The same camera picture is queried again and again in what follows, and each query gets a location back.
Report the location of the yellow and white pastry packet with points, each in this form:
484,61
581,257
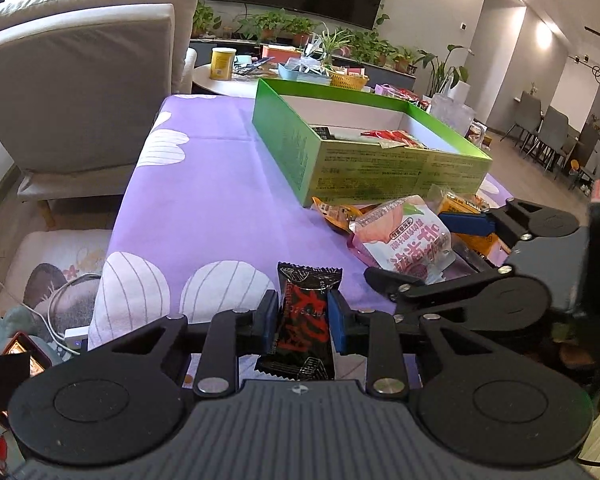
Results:
467,202

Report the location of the teal plush toy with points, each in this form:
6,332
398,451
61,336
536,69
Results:
15,322

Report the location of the spider plant in vase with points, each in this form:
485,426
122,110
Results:
330,42

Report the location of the purple floral tablecloth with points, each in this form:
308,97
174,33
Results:
205,185

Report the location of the white charger block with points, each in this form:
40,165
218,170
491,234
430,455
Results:
76,338

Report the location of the white round side table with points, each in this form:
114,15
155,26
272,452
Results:
230,87

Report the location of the red snack packet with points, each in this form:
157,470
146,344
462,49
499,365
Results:
392,137

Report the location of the grey dining chair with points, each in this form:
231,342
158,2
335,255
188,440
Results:
525,115
554,132
582,147

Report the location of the yellow can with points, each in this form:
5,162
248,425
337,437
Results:
222,62

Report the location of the beige sofa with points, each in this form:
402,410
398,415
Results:
80,85

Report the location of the light blue tray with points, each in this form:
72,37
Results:
300,74

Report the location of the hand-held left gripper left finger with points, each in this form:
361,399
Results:
269,325

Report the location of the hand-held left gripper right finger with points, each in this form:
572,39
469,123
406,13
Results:
337,325

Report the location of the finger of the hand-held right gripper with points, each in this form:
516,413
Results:
465,223
430,292

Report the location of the cartoon print floor mat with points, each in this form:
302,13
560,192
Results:
45,260

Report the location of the black snack packet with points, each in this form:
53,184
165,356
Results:
305,310

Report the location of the red and gold box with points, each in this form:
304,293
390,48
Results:
22,355

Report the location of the orange cake packet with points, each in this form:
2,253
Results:
337,212

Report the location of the tall large leaf plant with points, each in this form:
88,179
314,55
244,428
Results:
442,67

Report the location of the green cardboard box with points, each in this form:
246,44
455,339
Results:
370,170

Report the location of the pink peach snack packet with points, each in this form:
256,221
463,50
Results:
405,240

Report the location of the yellow wicker basket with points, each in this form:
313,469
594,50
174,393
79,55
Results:
347,80

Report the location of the row of potted green plants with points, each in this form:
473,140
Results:
280,22

